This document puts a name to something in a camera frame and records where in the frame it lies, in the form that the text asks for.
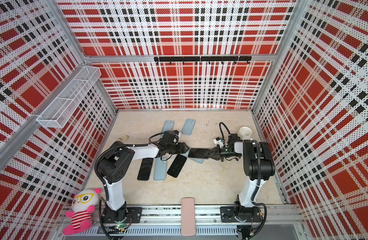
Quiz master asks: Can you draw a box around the white mug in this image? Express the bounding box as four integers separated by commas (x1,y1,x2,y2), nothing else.
238,126,253,140

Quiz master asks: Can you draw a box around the black phone lower right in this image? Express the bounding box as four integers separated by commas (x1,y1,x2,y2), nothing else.
167,155,187,178

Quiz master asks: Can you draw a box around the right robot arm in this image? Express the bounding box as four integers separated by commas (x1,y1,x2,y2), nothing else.
205,122,276,224

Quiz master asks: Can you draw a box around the pink plush toy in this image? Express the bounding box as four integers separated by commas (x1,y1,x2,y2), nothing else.
62,188,102,236

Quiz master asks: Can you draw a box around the black hook rail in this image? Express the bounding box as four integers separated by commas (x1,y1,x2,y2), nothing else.
154,56,252,64

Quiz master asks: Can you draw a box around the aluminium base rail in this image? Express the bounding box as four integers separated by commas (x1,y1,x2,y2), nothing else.
52,205,310,240

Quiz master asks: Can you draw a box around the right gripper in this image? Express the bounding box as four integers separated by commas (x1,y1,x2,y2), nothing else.
205,144,240,162

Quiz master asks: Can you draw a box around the purple black phone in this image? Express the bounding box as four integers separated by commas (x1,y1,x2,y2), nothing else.
188,148,211,159

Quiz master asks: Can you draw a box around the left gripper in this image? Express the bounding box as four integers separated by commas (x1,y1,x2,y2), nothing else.
166,142,190,155

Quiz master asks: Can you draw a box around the black phone lower left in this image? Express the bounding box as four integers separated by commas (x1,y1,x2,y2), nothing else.
137,158,154,181

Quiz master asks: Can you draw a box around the blue case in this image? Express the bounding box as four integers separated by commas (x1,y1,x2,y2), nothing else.
154,156,168,181
182,119,196,136
162,120,175,133
182,151,204,164

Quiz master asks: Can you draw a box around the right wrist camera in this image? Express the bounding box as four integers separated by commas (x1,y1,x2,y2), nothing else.
213,137,225,148

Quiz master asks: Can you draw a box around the pink phone on rail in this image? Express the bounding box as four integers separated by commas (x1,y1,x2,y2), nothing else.
181,198,197,237

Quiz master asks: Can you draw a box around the white wire basket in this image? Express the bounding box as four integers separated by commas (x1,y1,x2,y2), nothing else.
36,66,101,129

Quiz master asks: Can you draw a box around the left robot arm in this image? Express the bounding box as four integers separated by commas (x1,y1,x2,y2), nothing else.
94,130,190,223

